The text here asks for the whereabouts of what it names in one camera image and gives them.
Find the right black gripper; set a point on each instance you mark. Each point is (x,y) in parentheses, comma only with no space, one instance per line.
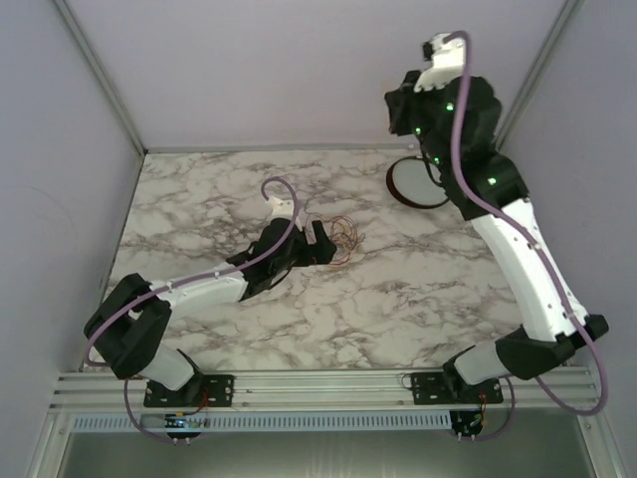
(400,100)

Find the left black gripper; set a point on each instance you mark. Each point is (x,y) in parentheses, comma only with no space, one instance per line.
(316,254)

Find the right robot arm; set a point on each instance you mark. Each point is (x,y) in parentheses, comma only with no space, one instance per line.
(454,124)

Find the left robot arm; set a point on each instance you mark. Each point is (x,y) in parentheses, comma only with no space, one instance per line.
(128,328)

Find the round brown-rimmed dish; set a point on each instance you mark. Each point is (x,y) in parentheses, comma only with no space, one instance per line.
(411,182)

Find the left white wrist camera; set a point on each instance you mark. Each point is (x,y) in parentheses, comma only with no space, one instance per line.
(288,209)

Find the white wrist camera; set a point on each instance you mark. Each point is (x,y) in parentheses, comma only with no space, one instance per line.
(445,53)
(288,209)

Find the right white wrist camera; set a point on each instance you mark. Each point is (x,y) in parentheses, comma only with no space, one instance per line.
(445,53)

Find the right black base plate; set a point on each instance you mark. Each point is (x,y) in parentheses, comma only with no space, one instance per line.
(439,387)

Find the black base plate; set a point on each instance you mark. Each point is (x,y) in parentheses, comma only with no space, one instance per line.
(202,390)
(439,387)

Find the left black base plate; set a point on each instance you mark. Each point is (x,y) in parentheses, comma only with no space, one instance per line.
(202,390)

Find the right aluminium corner post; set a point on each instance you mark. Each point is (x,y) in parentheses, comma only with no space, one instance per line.
(540,63)

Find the aluminium corner post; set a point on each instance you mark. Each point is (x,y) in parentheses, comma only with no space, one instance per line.
(540,63)
(98,70)

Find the grey slotted cable duct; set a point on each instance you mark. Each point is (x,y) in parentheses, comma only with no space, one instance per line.
(296,421)

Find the aluminium front rail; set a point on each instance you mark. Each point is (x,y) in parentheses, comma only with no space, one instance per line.
(312,390)

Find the left aluminium corner post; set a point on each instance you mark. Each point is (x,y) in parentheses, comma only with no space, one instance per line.
(98,70)

